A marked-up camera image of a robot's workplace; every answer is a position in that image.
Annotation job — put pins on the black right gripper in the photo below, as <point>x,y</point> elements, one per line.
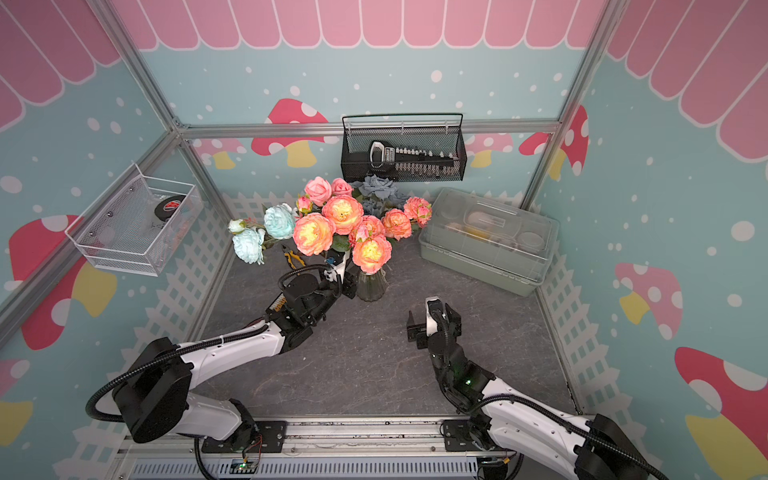
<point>413,328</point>

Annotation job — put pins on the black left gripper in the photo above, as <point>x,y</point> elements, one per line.
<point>350,283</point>

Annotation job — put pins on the pink orange peony stem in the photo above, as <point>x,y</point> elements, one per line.
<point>371,249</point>
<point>314,232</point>

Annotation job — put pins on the pink rose stem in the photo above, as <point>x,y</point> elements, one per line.
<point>319,191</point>

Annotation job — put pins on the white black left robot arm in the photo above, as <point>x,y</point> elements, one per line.
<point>156,397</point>

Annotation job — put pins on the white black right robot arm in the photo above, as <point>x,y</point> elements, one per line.
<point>502,418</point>

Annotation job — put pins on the yellow black pliers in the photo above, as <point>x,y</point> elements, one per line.
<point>293,259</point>

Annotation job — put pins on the light blue flower stem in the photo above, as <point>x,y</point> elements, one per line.
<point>251,237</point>

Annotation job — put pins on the coral pink flower stem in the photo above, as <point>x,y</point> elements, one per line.
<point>399,223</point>

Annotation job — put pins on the grey blue rose stem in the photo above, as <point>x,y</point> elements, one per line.
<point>378,195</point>

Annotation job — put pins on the green translucent storage box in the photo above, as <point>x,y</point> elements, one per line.
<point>490,241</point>

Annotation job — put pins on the black tape roll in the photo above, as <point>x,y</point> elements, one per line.
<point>167,206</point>

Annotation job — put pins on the socket bit set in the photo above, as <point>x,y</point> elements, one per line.
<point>405,164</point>

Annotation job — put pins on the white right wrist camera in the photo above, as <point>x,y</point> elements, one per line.
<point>434,311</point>

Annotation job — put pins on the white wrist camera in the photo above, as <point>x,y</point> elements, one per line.
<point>340,261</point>
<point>434,311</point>

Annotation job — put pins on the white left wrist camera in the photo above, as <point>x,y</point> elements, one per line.
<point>340,261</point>

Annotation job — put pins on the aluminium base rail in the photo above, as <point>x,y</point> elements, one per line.
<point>347,447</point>

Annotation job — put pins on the black wire mesh basket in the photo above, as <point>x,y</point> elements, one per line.
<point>438,132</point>

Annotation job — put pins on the white wire mesh basket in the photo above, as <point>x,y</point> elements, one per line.
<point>119,231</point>

